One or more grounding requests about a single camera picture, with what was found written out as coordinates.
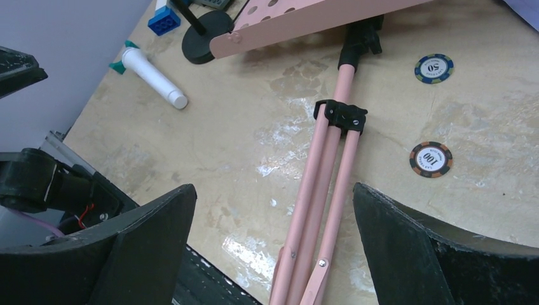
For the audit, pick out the aluminium table edge rail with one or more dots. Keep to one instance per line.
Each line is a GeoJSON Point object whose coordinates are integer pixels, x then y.
{"type": "Point", "coordinates": [53, 145]}

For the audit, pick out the black microphone stand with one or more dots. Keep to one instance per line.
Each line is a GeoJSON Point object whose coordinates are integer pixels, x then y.
{"type": "Point", "coordinates": [196, 41]}

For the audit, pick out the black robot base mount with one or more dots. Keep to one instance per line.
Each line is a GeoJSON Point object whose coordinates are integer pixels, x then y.
{"type": "Point", "coordinates": [33, 181]}

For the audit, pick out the blue and white brick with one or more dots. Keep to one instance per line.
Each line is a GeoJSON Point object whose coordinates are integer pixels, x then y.
{"type": "Point", "coordinates": [164, 19]}

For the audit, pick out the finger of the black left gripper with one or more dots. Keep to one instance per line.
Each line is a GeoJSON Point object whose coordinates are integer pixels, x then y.
{"type": "Point", "coordinates": [18, 71]}

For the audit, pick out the orange black poker chip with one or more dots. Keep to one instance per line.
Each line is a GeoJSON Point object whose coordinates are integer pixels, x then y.
{"type": "Point", "coordinates": [431, 159]}

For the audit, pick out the white microphone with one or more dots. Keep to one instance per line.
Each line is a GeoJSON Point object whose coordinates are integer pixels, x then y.
{"type": "Point", "coordinates": [134, 59]}

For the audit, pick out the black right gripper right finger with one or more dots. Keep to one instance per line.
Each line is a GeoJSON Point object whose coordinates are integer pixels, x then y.
{"type": "Point", "coordinates": [415, 258]}

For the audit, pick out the dark grey building baseplate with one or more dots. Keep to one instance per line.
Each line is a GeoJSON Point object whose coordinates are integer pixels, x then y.
{"type": "Point", "coordinates": [215, 4]}

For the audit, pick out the teal arch block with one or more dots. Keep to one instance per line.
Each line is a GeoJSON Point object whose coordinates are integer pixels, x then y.
{"type": "Point", "coordinates": [119, 66]}

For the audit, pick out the pink music stand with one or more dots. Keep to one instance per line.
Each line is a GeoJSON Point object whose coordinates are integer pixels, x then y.
{"type": "Point", "coordinates": [304, 262]}

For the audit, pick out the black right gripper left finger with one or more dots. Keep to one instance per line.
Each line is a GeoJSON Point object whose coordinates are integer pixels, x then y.
{"type": "Point", "coordinates": [133, 258]}

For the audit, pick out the blue poker chip near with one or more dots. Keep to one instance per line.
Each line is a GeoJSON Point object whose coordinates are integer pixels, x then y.
{"type": "Point", "coordinates": [434, 68]}

